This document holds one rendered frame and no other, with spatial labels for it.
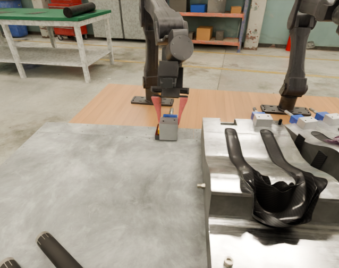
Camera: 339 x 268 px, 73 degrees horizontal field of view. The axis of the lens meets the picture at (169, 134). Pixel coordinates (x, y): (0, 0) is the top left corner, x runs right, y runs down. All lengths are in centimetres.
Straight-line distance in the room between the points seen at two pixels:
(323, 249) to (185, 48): 49
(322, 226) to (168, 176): 38
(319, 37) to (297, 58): 529
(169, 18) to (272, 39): 556
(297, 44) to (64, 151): 96
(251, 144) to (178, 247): 34
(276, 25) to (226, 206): 575
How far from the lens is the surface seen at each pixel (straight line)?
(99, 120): 98
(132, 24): 623
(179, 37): 56
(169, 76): 54
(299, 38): 109
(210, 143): 67
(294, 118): 93
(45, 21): 380
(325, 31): 636
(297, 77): 105
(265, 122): 78
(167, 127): 62
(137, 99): 112
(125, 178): 68
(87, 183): 70
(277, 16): 609
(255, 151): 68
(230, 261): 47
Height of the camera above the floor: 127
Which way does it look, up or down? 33 degrees down
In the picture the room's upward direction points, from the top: straight up
